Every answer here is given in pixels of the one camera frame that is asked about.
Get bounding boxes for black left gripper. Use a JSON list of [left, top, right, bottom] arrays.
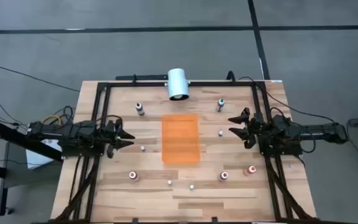
[[104, 118, 135, 159]]

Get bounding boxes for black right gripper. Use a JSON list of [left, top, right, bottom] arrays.
[[227, 108, 262, 149]]

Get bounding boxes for translucent orange plastic tray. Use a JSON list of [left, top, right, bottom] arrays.
[[161, 113, 201, 165]]

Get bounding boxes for black flat bar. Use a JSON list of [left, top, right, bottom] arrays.
[[115, 73, 169, 81]]

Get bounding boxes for white paper sheet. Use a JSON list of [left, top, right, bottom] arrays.
[[25, 138, 62, 170]]

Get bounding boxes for black desk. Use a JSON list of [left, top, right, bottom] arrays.
[[0, 118, 63, 162]]

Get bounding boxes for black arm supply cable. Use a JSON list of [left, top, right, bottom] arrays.
[[237, 76, 349, 125]]

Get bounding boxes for black metal table frame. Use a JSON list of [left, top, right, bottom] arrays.
[[50, 80, 319, 224]]

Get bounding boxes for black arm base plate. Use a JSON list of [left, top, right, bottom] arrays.
[[59, 136, 105, 157], [258, 136, 304, 156]]

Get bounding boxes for yellow cable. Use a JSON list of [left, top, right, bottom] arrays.
[[41, 114, 62, 126]]

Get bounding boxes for white cylindrical camera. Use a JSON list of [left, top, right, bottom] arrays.
[[165, 68, 191, 102]]

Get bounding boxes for black stand post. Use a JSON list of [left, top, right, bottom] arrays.
[[0, 141, 15, 217]]

